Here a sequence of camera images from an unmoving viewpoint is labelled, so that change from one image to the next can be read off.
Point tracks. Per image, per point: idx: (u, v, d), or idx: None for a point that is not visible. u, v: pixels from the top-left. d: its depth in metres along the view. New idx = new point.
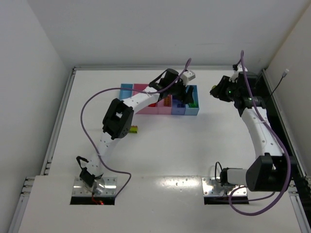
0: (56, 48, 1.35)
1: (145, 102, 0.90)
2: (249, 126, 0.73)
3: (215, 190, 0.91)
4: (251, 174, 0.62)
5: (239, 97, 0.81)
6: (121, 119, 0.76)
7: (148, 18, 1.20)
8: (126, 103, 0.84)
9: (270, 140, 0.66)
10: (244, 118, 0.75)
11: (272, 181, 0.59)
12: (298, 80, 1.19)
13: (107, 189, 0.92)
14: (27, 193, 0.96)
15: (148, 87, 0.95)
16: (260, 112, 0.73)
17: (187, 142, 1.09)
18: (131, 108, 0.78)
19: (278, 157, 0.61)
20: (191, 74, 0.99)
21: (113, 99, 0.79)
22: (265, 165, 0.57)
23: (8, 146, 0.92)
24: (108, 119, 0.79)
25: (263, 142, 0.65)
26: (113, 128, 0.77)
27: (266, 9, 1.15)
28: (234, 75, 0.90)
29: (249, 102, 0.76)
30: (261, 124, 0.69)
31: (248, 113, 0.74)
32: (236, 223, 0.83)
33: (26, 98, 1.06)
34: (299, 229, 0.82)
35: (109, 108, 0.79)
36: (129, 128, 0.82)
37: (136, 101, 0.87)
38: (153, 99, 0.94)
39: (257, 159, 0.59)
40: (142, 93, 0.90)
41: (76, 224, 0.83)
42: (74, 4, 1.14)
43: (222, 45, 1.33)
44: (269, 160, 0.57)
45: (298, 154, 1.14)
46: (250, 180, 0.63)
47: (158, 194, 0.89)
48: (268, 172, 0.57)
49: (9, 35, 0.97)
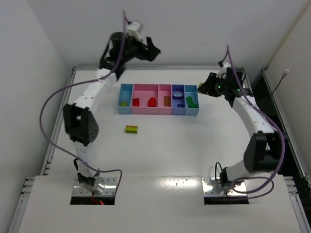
0: (56, 48, 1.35)
1: (102, 90, 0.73)
2: (240, 113, 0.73)
3: (216, 191, 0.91)
4: (248, 155, 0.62)
5: (228, 90, 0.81)
6: (83, 125, 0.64)
7: (148, 18, 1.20)
8: (79, 104, 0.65)
9: (261, 120, 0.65)
10: (235, 107, 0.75)
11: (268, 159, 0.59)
12: (298, 80, 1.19)
13: (107, 189, 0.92)
14: (27, 193, 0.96)
15: (100, 70, 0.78)
16: (250, 100, 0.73)
17: (187, 142, 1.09)
18: (88, 109, 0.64)
19: (271, 135, 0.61)
20: (135, 25, 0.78)
21: (63, 107, 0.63)
22: (259, 142, 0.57)
23: (8, 146, 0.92)
24: (69, 129, 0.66)
25: (254, 123, 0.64)
26: (80, 136, 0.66)
27: (265, 9, 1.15)
28: (220, 72, 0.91)
29: (237, 92, 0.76)
30: (251, 108, 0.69)
31: (238, 101, 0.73)
32: (236, 224, 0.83)
33: (26, 98, 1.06)
34: (299, 230, 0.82)
35: (64, 118, 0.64)
36: (97, 127, 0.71)
37: (91, 96, 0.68)
38: (110, 83, 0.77)
39: (251, 139, 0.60)
40: (93, 83, 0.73)
41: (76, 224, 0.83)
42: (74, 5, 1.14)
43: (222, 45, 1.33)
44: (263, 137, 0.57)
45: (298, 154, 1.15)
46: (248, 162, 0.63)
47: (158, 194, 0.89)
48: (264, 148, 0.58)
49: (10, 35, 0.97)
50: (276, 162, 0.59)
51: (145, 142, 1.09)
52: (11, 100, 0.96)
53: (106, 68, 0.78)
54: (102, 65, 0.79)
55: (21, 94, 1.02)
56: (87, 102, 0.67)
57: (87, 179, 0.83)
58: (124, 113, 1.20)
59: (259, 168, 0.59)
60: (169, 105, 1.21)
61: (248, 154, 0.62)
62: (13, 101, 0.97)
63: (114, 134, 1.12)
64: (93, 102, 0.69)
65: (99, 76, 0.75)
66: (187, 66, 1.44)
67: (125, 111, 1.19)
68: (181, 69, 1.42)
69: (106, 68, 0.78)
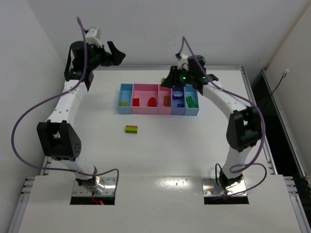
0: (56, 48, 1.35)
1: (75, 101, 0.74)
2: (213, 99, 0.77)
3: (216, 190, 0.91)
4: (231, 136, 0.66)
5: (195, 79, 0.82)
6: (63, 140, 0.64)
7: (148, 18, 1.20)
8: (54, 120, 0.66)
9: (233, 100, 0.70)
10: (206, 94, 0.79)
11: (249, 133, 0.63)
12: (298, 80, 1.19)
13: (107, 189, 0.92)
14: (27, 193, 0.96)
15: (67, 82, 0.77)
16: (217, 84, 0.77)
17: (187, 142, 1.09)
18: (64, 122, 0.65)
19: (245, 111, 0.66)
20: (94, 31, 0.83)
21: (37, 128, 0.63)
22: (237, 120, 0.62)
23: (8, 146, 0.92)
24: (49, 150, 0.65)
25: (229, 105, 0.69)
26: (63, 154, 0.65)
27: (266, 9, 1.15)
28: (181, 63, 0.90)
29: (205, 80, 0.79)
30: (220, 91, 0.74)
31: (206, 88, 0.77)
32: (236, 224, 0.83)
33: (26, 98, 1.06)
34: (299, 230, 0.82)
35: (41, 139, 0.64)
36: (79, 140, 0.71)
37: (65, 109, 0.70)
38: (81, 91, 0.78)
39: (230, 119, 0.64)
40: (64, 96, 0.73)
41: (76, 224, 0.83)
42: (74, 5, 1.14)
43: (222, 45, 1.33)
44: (238, 115, 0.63)
45: (298, 154, 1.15)
46: (232, 141, 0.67)
47: (158, 194, 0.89)
48: (242, 124, 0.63)
49: (9, 35, 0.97)
50: (257, 135, 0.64)
51: (145, 142, 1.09)
52: (11, 100, 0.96)
53: (74, 79, 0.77)
54: (69, 78, 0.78)
55: (21, 94, 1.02)
56: (63, 116, 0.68)
57: (87, 181, 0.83)
58: (124, 113, 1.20)
59: (245, 144, 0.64)
60: (169, 105, 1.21)
61: (230, 134, 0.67)
62: (13, 101, 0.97)
63: (114, 134, 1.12)
64: (69, 114, 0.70)
65: (68, 88, 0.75)
66: None
67: (125, 111, 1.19)
68: None
69: (73, 78, 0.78)
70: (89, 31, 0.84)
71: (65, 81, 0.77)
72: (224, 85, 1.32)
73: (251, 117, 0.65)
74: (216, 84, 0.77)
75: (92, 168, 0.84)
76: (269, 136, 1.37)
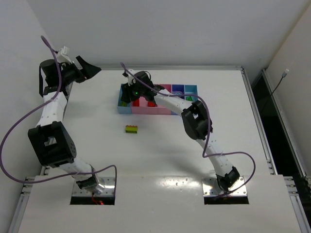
0: (56, 48, 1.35)
1: (60, 108, 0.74)
2: (165, 104, 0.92)
3: (215, 190, 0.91)
4: (188, 130, 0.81)
5: (146, 93, 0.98)
6: (59, 139, 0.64)
7: (148, 18, 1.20)
8: (43, 124, 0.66)
9: (180, 101, 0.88)
10: (160, 103, 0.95)
11: (201, 123, 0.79)
12: (297, 80, 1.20)
13: (107, 189, 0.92)
14: (27, 193, 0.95)
15: (45, 96, 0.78)
16: (164, 91, 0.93)
17: (187, 142, 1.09)
18: (55, 122, 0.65)
19: (192, 107, 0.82)
20: (63, 49, 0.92)
21: (28, 132, 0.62)
22: (188, 116, 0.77)
23: (9, 146, 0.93)
24: (44, 154, 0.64)
25: (178, 106, 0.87)
26: (61, 156, 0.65)
27: (265, 9, 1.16)
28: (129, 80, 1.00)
29: (152, 92, 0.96)
30: (169, 97, 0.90)
31: (158, 98, 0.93)
32: (236, 224, 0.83)
33: (25, 98, 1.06)
34: (299, 230, 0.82)
35: (34, 145, 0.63)
36: (73, 141, 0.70)
37: (52, 113, 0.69)
38: (62, 101, 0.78)
39: (183, 119, 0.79)
40: (47, 105, 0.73)
41: (76, 224, 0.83)
42: (73, 5, 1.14)
43: (221, 45, 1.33)
44: (188, 112, 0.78)
45: (298, 154, 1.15)
46: (191, 134, 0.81)
47: (158, 194, 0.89)
48: (193, 119, 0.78)
49: (9, 35, 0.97)
50: (207, 122, 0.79)
51: (145, 142, 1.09)
52: (11, 100, 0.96)
53: (53, 91, 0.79)
54: (46, 91, 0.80)
55: (21, 95, 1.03)
56: (52, 118, 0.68)
57: (87, 181, 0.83)
58: (124, 113, 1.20)
59: (202, 132, 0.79)
60: None
61: (188, 130, 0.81)
62: (13, 101, 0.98)
63: (114, 134, 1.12)
64: (58, 117, 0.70)
65: (49, 98, 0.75)
66: (187, 66, 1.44)
67: (125, 111, 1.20)
68: (181, 69, 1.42)
69: (52, 91, 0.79)
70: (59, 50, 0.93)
71: (43, 95, 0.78)
72: (224, 85, 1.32)
73: (198, 109, 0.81)
74: (164, 92, 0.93)
75: (89, 167, 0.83)
76: (270, 136, 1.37)
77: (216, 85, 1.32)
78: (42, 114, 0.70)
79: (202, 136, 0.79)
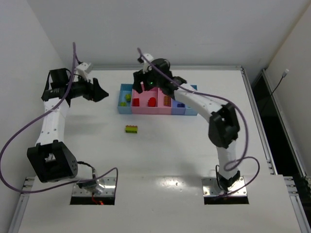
0: (55, 48, 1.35)
1: (60, 119, 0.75)
2: (186, 102, 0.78)
3: (215, 190, 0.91)
4: (213, 136, 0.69)
5: (164, 86, 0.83)
6: (60, 160, 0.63)
7: (148, 18, 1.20)
8: (44, 142, 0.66)
9: (207, 101, 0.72)
10: (180, 99, 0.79)
11: (231, 129, 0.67)
12: (297, 81, 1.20)
13: (107, 189, 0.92)
14: (27, 193, 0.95)
15: (46, 102, 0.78)
16: (187, 87, 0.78)
17: (186, 142, 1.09)
18: (56, 142, 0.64)
19: (220, 109, 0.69)
20: (86, 64, 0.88)
21: (27, 153, 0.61)
22: (217, 121, 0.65)
23: (9, 147, 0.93)
24: (45, 174, 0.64)
25: (204, 106, 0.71)
26: (62, 175, 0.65)
27: (265, 9, 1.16)
28: (145, 66, 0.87)
29: (171, 85, 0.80)
30: (193, 94, 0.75)
31: (179, 93, 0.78)
32: (236, 223, 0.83)
33: (25, 98, 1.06)
34: (299, 229, 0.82)
35: (34, 165, 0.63)
36: (74, 158, 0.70)
37: (52, 128, 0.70)
38: (62, 110, 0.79)
39: (210, 123, 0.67)
40: (48, 116, 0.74)
41: (76, 223, 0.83)
42: (73, 4, 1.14)
43: (222, 45, 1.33)
44: (218, 117, 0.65)
45: (298, 154, 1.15)
46: (216, 141, 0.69)
47: (158, 194, 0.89)
48: (222, 124, 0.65)
49: (9, 35, 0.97)
50: (237, 128, 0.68)
51: (145, 142, 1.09)
52: (11, 100, 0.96)
53: (53, 97, 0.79)
54: (48, 96, 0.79)
55: (21, 95, 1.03)
56: (53, 135, 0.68)
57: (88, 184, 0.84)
58: (124, 113, 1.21)
59: (228, 140, 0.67)
60: (169, 105, 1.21)
61: (212, 135, 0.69)
62: (13, 101, 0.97)
63: (114, 134, 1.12)
64: (58, 132, 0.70)
65: (50, 107, 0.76)
66: (187, 66, 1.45)
67: (125, 111, 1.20)
68: (180, 69, 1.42)
69: (52, 96, 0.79)
70: (81, 62, 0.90)
71: (44, 101, 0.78)
72: (224, 85, 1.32)
73: (228, 113, 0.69)
74: (187, 88, 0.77)
75: (90, 174, 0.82)
76: (269, 136, 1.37)
77: (215, 85, 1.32)
78: (43, 127, 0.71)
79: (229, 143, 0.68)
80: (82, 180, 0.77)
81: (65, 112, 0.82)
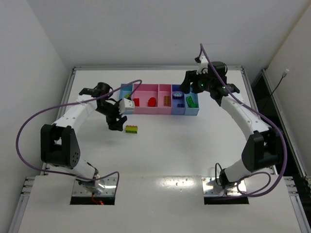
0: (56, 48, 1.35)
1: (83, 112, 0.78)
2: (231, 111, 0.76)
3: (216, 190, 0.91)
4: (247, 156, 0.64)
5: (214, 89, 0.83)
6: (64, 145, 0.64)
7: (148, 18, 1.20)
8: (59, 124, 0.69)
9: (254, 119, 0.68)
10: (226, 107, 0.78)
11: (267, 157, 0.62)
12: (297, 80, 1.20)
13: (107, 189, 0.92)
14: (27, 193, 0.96)
15: (80, 96, 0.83)
16: (237, 97, 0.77)
17: (186, 142, 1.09)
18: (69, 127, 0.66)
19: (265, 132, 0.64)
20: (131, 105, 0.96)
21: (42, 127, 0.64)
22: (257, 142, 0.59)
23: (9, 147, 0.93)
24: (47, 153, 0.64)
25: (249, 123, 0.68)
26: (60, 161, 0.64)
27: (266, 9, 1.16)
28: (200, 66, 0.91)
29: (223, 91, 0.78)
30: (241, 107, 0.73)
31: (227, 101, 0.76)
32: (236, 223, 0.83)
33: (26, 98, 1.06)
34: (299, 229, 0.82)
35: (42, 140, 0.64)
36: (78, 150, 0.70)
37: (72, 116, 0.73)
38: (89, 108, 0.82)
39: (249, 141, 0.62)
40: (75, 106, 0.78)
41: (75, 224, 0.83)
42: (73, 5, 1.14)
43: (222, 45, 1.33)
44: (260, 138, 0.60)
45: (298, 154, 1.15)
46: (247, 161, 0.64)
47: (158, 194, 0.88)
48: (262, 147, 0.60)
49: (9, 35, 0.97)
50: (276, 158, 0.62)
51: (144, 142, 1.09)
52: (11, 101, 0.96)
53: (88, 94, 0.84)
54: (83, 92, 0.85)
55: (21, 95, 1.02)
56: (69, 122, 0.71)
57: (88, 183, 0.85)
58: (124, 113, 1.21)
59: (262, 166, 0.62)
60: (169, 105, 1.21)
61: (246, 155, 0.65)
62: (13, 101, 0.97)
63: (114, 135, 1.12)
64: (75, 122, 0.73)
65: (80, 100, 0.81)
66: (187, 65, 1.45)
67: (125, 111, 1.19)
68: (180, 69, 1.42)
69: (87, 93, 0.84)
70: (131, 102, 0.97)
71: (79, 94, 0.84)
72: None
73: (272, 139, 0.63)
74: (238, 99, 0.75)
75: (92, 174, 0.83)
76: None
77: None
78: (65, 113, 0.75)
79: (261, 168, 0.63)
80: (81, 176, 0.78)
81: (92, 111, 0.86)
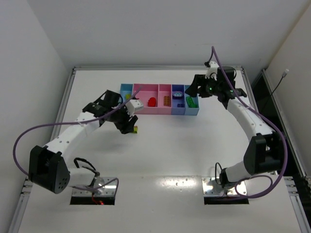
0: (56, 48, 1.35)
1: (80, 135, 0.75)
2: (236, 114, 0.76)
3: (216, 190, 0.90)
4: (248, 158, 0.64)
5: (221, 91, 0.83)
6: (49, 174, 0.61)
7: (148, 19, 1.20)
8: (51, 147, 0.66)
9: (259, 122, 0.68)
10: (232, 110, 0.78)
11: (270, 160, 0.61)
12: (297, 80, 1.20)
13: (107, 189, 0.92)
14: (27, 193, 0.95)
15: (82, 114, 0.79)
16: (244, 101, 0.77)
17: (186, 142, 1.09)
18: (59, 154, 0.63)
19: (269, 136, 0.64)
20: (139, 105, 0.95)
21: (33, 149, 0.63)
22: (260, 144, 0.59)
23: (9, 146, 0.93)
24: (35, 175, 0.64)
25: (252, 125, 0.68)
26: (44, 187, 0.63)
27: (265, 9, 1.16)
28: (209, 72, 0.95)
29: (231, 94, 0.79)
30: (246, 110, 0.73)
31: (233, 103, 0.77)
32: (236, 223, 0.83)
33: (26, 98, 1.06)
34: (299, 229, 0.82)
35: (30, 162, 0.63)
36: (68, 175, 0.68)
37: (66, 140, 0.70)
38: (90, 127, 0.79)
39: (251, 142, 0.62)
40: (73, 125, 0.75)
41: (75, 224, 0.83)
42: (73, 5, 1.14)
43: (222, 45, 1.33)
44: (262, 140, 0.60)
45: (299, 154, 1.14)
46: (248, 164, 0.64)
47: (158, 194, 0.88)
48: (264, 150, 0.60)
49: (8, 35, 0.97)
50: (279, 162, 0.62)
51: (144, 142, 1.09)
52: (11, 101, 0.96)
53: (91, 112, 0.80)
54: (87, 109, 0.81)
55: (20, 95, 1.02)
56: (61, 146, 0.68)
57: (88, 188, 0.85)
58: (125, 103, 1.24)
59: (263, 169, 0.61)
60: (169, 105, 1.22)
61: (247, 157, 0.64)
62: (12, 101, 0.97)
63: (114, 134, 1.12)
64: (69, 145, 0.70)
65: (80, 120, 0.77)
66: (187, 65, 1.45)
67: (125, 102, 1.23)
68: (180, 69, 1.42)
69: (91, 111, 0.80)
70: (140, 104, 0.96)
71: (81, 112, 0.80)
72: None
73: (276, 142, 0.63)
74: (244, 102, 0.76)
75: (90, 180, 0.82)
76: None
77: None
78: (61, 134, 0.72)
79: (262, 172, 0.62)
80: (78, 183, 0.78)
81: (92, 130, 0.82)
